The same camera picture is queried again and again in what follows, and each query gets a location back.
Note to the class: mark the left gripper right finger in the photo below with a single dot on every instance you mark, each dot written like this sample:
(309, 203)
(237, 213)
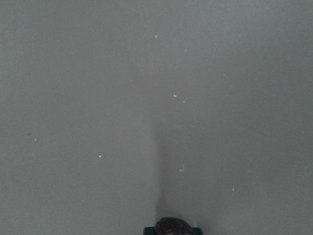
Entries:
(197, 231)

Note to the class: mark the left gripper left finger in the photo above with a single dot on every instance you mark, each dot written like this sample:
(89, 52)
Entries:
(149, 231)

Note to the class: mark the dark cherries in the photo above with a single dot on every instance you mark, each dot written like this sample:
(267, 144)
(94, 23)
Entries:
(172, 226)

